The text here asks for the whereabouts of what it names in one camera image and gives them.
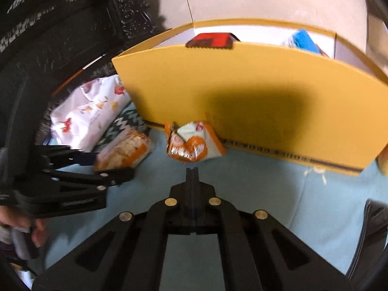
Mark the blue cookie packet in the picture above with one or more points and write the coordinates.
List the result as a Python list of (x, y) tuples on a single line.
[(303, 44)]

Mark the person's left hand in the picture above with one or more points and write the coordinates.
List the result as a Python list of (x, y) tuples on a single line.
[(13, 219)]

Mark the orange white snack packet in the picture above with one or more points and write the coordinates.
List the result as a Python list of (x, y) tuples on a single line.
[(191, 144)]

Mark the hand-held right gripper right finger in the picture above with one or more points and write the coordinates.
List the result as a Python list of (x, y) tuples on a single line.
[(203, 197)]

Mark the dark fuzzy cloth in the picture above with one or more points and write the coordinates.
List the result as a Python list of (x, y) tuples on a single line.
[(101, 70)]

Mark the white floral packet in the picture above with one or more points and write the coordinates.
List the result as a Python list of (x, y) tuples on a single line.
[(85, 112)]

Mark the light blue printed tablecloth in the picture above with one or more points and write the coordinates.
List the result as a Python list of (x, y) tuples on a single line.
[(272, 194)]

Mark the red apple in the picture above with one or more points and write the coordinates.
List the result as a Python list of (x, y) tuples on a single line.
[(383, 163)]

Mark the dark grey chair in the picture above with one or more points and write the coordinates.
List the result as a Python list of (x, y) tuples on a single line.
[(371, 236)]

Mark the black white zigzag packet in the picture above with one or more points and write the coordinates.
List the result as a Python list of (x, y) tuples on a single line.
[(127, 121)]

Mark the orange bread packet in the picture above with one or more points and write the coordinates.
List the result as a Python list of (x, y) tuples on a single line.
[(124, 150)]

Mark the yellow cardboard box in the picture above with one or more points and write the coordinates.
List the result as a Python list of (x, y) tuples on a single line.
[(242, 78)]

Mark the red snack packet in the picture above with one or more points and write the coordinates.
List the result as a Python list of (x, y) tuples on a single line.
[(212, 41)]

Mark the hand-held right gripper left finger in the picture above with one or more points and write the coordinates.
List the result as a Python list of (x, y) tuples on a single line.
[(182, 197)]

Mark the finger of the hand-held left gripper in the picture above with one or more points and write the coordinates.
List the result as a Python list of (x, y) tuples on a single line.
[(85, 158), (118, 176)]

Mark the black carved furniture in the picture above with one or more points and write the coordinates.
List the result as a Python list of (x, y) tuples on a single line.
[(60, 21)]

